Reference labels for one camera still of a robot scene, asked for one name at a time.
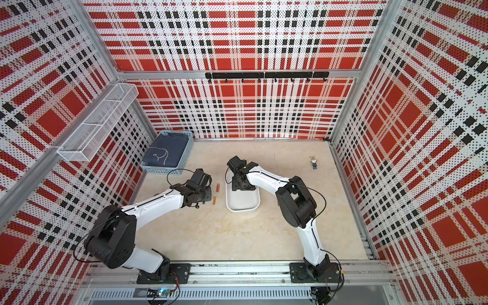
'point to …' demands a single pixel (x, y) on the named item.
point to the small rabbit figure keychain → (314, 161)
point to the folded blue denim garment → (166, 150)
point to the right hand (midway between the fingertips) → (244, 184)
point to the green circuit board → (163, 293)
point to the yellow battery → (214, 200)
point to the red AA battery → (218, 187)
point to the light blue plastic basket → (180, 169)
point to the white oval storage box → (241, 200)
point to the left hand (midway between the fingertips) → (208, 192)
